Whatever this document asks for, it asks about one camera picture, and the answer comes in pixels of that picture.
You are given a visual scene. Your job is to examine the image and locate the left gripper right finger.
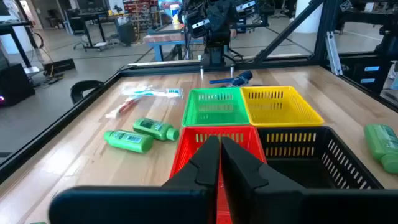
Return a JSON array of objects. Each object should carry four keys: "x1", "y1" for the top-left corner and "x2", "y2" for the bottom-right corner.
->
[{"x1": 220, "y1": 136, "x2": 398, "y2": 224}]

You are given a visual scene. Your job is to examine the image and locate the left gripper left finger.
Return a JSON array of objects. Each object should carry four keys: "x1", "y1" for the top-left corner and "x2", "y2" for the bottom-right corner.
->
[{"x1": 48, "y1": 135, "x2": 221, "y2": 224}]

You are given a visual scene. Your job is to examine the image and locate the navy shave butter tube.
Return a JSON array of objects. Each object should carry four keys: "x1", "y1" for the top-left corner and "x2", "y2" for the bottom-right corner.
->
[{"x1": 231, "y1": 70, "x2": 254, "y2": 87}]

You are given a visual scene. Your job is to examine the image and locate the green travel bottle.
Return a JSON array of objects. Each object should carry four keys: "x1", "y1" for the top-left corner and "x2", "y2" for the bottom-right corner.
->
[
  {"x1": 103, "y1": 129, "x2": 155, "y2": 154},
  {"x1": 363, "y1": 123, "x2": 398, "y2": 174},
  {"x1": 132, "y1": 118, "x2": 180, "y2": 142}
]

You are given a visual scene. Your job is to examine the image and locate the teal toothbrush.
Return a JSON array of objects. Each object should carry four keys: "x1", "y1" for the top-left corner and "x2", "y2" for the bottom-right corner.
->
[{"x1": 121, "y1": 85, "x2": 184, "y2": 100}]

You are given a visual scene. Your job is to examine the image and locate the red toothbrush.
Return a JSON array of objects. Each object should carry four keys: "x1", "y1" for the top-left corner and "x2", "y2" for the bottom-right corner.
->
[{"x1": 104, "y1": 95, "x2": 142, "y2": 119}]

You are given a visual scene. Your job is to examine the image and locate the small white blue canister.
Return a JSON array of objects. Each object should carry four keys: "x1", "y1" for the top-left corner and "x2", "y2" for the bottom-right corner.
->
[{"x1": 169, "y1": 3, "x2": 181, "y2": 25}]

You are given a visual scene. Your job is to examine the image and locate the black plastic basket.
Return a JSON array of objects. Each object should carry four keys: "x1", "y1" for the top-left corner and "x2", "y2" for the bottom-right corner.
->
[{"x1": 257, "y1": 126, "x2": 385, "y2": 190}]

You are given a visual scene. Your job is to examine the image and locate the red parts bins shelf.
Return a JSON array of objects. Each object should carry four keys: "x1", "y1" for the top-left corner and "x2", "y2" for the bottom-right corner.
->
[{"x1": 123, "y1": 0, "x2": 159, "y2": 32}]

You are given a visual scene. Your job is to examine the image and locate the black PC under desk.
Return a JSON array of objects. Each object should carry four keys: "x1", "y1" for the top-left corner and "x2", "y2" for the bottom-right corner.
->
[{"x1": 117, "y1": 21, "x2": 137, "y2": 47}]

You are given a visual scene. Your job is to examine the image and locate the red plastic basket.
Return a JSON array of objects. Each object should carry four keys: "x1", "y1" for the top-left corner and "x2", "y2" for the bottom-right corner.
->
[{"x1": 169, "y1": 125, "x2": 267, "y2": 224}]

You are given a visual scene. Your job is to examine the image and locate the yellow plastic basket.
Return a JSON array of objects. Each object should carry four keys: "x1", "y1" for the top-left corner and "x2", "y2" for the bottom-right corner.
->
[{"x1": 241, "y1": 86, "x2": 325, "y2": 128}]

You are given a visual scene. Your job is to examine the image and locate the green plastic basket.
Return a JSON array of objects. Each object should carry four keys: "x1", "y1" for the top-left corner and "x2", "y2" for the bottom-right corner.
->
[{"x1": 182, "y1": 87, "x2": 251, "y2": 128}]

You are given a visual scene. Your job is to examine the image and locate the black office desk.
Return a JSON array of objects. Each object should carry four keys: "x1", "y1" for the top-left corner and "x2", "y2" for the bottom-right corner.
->
[{"x1": 63, "y1": 11, "x2": 131, "y2": 52}]

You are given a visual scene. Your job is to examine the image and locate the black floor box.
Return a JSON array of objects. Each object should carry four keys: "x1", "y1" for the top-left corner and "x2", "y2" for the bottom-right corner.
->
[{"x1": 42, "y1": 58, "x2": 76, "y2": 77}]

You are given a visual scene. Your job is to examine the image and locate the black box blue labels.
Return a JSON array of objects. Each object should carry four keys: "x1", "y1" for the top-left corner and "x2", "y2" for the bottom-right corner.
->
[{"x1": 338, "y1": 55, "x2": 392, "y2": 94}]

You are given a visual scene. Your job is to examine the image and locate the black PC tower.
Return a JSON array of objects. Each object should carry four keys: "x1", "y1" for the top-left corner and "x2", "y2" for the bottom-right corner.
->
[{"x1": 0, "y1": 63, "x2": 36, "y2": 107}]

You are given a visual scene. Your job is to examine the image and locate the black standing desk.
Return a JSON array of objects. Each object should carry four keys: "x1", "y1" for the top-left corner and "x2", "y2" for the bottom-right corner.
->
[{"x1": 0, "y1": 21, "x2": 43, "y2": 69}]

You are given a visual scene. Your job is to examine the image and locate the blue frame wooden workbench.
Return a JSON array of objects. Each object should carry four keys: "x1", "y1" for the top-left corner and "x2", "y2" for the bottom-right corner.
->
[{"x1": 142, "y1": 23, "x2": 237, "y2": 62}]

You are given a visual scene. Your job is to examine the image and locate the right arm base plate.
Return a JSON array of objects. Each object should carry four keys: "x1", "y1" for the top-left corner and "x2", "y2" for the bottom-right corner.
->
[{"x1": 198, "y1": 58, "x2": 236, "y2": 70}]

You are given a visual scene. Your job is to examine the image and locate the black aluminium table frame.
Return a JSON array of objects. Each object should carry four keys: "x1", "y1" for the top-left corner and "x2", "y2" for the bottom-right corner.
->
[{"x1": 0, "y1": 0, "x2": 398, "y2": 184}]

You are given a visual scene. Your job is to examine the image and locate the black arched handle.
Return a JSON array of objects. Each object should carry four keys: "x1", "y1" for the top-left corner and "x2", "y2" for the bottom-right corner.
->
[{"x1": 69, "y1": 80, "x2": 106, "y2": 105}]

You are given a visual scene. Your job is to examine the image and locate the silver aluminium bracket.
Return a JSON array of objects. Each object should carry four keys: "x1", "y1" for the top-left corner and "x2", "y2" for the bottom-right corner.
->
[{"x1": 325, "y1": 30, "x2": 343, "y2": 77}]

